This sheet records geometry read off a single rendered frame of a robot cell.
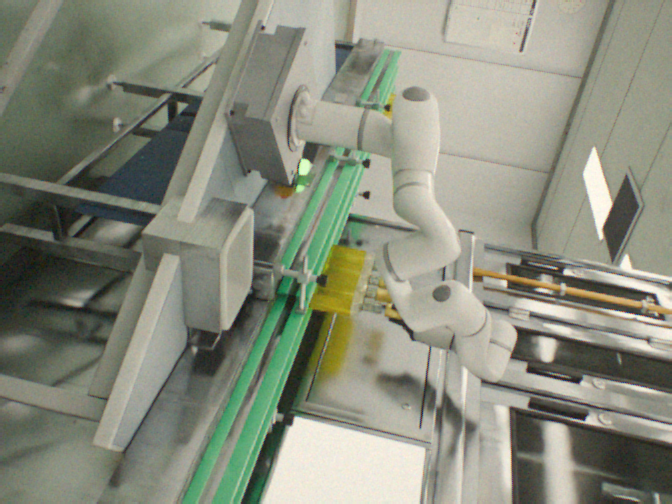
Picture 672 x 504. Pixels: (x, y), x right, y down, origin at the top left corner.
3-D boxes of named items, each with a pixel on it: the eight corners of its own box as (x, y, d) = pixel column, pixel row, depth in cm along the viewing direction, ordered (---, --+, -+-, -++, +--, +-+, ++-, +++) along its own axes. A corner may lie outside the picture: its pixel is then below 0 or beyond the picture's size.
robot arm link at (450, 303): (476, 262, 133) (415, 283, 140) (435, 214, 118) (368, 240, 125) (489, 330, 124) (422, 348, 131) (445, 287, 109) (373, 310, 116)
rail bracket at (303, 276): (271, 309, 146) (321, 320, 145) (273, 253, 136) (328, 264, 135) (274, 301, 148) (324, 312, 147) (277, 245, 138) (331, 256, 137)
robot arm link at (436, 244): (374, 196, 124) (373, 249, 115) (435, 171, 118) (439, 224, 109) (406, 236, 133) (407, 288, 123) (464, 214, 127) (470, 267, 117)
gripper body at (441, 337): (459, 343, 156) (419, 326, 160) (468, 313, 150) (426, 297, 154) (450, 361, 150) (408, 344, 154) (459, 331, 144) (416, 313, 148)
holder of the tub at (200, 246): (186, 344, 132) (220, 352, 131) (179, 240, 115) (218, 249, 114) (215, 295, 145) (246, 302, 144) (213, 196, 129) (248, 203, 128)
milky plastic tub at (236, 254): (186, 327, 128) (226, 336, 127) (181, 241, 115) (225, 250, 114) (216, 278, 142) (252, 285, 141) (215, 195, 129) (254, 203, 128)
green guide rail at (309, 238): (277, 270, 145) (310, 277, 144) (278, 267, 144) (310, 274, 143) (384, 50, 284) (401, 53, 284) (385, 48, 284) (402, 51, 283)
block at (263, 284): (243, 297, 146) (271, 303, 145) (243, 266, 140) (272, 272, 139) (247, 288, 148) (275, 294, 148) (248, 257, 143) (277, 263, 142)
